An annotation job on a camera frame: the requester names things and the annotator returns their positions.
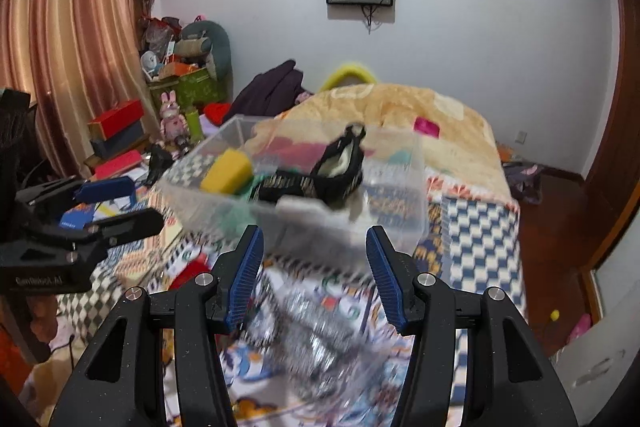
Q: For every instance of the patterned bed sheet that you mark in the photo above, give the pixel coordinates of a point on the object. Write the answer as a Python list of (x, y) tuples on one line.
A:
[(475, 247)]

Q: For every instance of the red cloth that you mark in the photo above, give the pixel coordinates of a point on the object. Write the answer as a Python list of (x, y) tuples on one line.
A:
[(217, 112)]

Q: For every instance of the clear plastic storage box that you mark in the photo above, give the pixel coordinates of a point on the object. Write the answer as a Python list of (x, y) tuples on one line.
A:
[(300, 187)]

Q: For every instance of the green cloth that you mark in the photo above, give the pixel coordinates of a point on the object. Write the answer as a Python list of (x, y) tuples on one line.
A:
[(255, 187)]

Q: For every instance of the yellow ball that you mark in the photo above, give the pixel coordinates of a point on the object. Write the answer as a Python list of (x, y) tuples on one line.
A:
[(554, 315)]

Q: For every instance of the yellow fleece blanket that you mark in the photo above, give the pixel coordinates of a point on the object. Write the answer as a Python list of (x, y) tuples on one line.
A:
[(430, 132)]

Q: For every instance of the purple bag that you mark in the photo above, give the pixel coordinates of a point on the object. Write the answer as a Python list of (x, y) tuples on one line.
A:
[(524, 179)]

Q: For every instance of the pink card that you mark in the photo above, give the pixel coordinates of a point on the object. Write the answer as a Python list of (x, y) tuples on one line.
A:
[(426, 127)]

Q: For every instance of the pink cloth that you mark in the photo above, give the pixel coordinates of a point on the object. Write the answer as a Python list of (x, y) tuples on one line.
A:
[(295, 149)]

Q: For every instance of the green cardboard box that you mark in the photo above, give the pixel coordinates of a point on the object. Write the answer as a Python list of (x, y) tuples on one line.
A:
[(200, 89)]

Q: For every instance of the pink bunny plush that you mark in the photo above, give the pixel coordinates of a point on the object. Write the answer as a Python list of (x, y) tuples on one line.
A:
[(172, 117)]

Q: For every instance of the black mesh chair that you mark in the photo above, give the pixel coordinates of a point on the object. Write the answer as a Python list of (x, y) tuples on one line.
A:
[(15, 142)]

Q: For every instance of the black mesh pouch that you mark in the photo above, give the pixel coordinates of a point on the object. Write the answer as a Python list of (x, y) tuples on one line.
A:
[(325, 174)]

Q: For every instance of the grey shoe box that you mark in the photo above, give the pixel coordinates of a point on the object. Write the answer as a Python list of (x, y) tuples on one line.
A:
[(120, 141)]

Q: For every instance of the green bottle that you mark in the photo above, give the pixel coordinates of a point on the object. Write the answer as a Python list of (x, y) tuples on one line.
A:
[(194, 124)]

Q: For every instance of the dark purple coat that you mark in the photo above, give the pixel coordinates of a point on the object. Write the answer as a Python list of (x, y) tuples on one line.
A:
[(270, 94)]

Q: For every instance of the red soft toy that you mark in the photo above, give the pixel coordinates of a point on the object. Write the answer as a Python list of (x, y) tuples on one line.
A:
[(191, 274)]

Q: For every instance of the yellow sponge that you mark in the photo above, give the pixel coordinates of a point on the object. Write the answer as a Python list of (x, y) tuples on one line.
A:
[(227, 172)]

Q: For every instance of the silver glitter cloth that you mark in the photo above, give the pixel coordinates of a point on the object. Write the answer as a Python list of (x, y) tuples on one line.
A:
[(310, 332)]

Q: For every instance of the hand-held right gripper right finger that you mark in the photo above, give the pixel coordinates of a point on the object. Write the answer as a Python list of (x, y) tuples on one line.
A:
[(385, 279)]

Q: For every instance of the white wall socket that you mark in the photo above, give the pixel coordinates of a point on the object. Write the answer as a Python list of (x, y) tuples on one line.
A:
[(521, 137)]

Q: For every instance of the brown striped curtain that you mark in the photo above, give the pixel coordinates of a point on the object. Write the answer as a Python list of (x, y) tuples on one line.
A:
[(75, 27)]

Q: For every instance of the pink plastic toy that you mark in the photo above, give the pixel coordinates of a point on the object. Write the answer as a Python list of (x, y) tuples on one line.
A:
[(579, 327)]

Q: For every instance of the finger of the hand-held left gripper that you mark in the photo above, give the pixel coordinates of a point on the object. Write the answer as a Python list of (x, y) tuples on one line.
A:
[(102, 190), (131, 225)]

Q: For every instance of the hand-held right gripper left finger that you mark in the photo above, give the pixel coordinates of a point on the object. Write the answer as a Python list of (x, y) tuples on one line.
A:
[(244, 279)]

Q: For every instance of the red flat book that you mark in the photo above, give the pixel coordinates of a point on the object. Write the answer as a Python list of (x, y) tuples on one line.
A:
[(117, 164)]

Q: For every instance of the grey neck pillow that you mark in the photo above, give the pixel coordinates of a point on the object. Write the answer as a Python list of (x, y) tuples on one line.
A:
[(212, 44)]

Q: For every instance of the white cabinet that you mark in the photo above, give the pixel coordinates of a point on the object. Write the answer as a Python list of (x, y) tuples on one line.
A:
[(595, 367)]

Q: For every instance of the red shoe box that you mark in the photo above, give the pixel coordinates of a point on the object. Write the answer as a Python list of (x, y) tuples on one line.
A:
[(115, 119)]

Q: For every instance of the wooden door frame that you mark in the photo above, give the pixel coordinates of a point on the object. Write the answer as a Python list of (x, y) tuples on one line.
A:
[(607, 107)]

